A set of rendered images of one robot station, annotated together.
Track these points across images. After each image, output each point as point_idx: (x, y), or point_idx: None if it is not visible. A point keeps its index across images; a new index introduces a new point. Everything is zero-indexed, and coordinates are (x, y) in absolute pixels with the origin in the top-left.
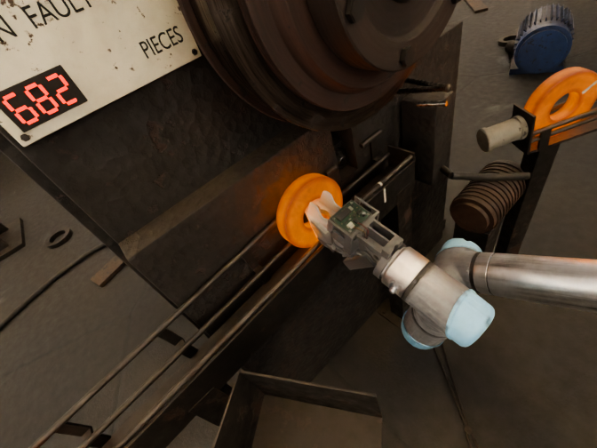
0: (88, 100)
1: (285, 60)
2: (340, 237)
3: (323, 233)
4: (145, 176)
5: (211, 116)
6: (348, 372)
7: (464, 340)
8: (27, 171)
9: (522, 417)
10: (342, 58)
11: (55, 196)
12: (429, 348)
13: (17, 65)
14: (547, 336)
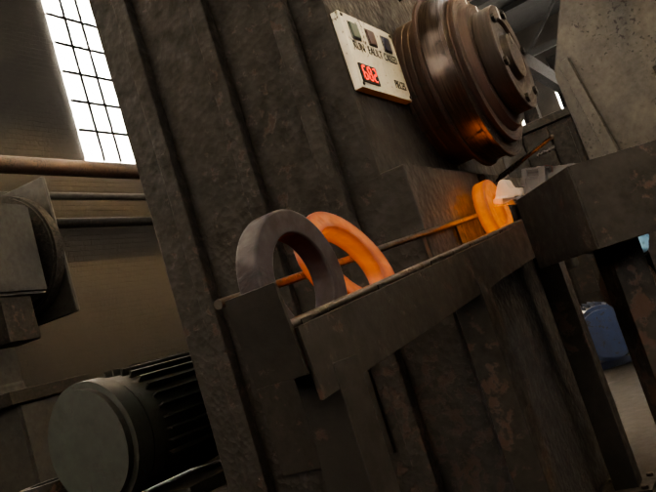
0: (380, 87)
1: (475, 82)
2: (534, 183)
3: (517, 196)
4: (390, 144)
5: (413, 138)
6: None
7: None
8: (322, 126)
9: None
10: (499, 90)
11: (329, 148)
12: (641, 237)
13: (364, 60)
14: None
